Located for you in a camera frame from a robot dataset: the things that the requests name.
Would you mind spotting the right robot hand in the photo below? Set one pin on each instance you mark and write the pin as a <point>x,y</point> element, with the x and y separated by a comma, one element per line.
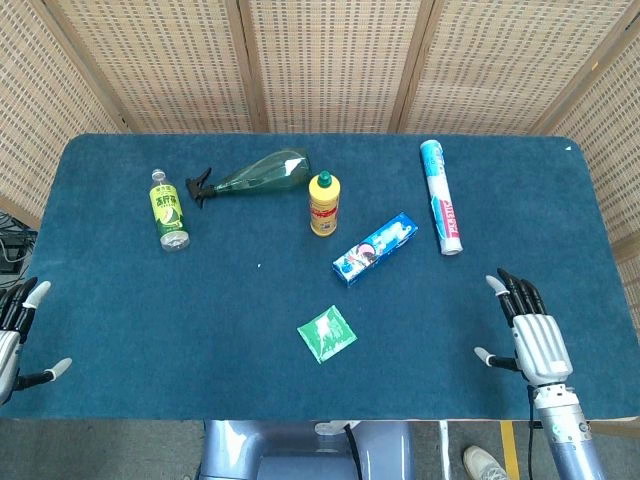
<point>536,340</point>

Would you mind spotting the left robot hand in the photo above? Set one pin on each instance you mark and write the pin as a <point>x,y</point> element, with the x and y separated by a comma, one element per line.
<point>11,320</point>

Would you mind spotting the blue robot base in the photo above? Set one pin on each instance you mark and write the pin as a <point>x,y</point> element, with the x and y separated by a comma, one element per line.
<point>300,450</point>

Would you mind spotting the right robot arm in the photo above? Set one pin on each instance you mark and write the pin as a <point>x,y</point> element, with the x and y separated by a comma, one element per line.
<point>567,430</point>

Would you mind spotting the green sachet packet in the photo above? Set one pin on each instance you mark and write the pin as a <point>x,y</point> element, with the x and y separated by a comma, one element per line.
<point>327,334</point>

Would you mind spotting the white sneaker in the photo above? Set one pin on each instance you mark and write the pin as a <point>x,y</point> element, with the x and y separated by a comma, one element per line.
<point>484,464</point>

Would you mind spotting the white blue wrap roll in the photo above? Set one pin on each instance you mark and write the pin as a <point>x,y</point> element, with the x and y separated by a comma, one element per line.
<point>440,196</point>

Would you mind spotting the blue cookie box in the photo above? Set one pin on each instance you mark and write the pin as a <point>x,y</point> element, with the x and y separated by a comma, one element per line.
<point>375,248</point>

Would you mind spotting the green label drink bottle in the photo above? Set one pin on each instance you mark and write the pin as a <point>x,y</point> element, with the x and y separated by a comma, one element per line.
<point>169,211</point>

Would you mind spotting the blue table cloth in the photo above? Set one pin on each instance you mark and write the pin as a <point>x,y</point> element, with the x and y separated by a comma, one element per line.
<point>320,300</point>

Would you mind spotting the yellow bottle green cap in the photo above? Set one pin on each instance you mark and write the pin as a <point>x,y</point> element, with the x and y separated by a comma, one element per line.
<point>325,204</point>

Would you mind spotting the green spray bottle black trigger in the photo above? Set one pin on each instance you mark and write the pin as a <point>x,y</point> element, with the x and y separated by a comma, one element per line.
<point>250,176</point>

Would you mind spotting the woven bamboo folding screen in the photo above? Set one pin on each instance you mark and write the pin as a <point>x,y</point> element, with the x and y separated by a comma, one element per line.
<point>320,65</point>

